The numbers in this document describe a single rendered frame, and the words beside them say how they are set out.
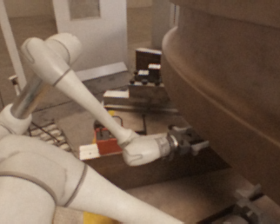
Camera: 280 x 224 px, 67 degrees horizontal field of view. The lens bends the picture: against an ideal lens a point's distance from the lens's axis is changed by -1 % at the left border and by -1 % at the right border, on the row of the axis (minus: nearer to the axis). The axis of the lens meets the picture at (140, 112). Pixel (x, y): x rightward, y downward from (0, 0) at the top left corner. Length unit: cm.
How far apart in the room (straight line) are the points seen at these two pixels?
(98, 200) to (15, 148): 20
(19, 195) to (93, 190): 16
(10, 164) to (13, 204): 8
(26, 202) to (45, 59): 58
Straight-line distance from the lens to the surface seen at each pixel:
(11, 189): 39
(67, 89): 86
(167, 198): 168
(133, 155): 94
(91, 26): 428
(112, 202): 51
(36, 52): 87
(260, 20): 94
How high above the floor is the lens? 166
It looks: 32 degrees down
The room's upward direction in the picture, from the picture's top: straight up
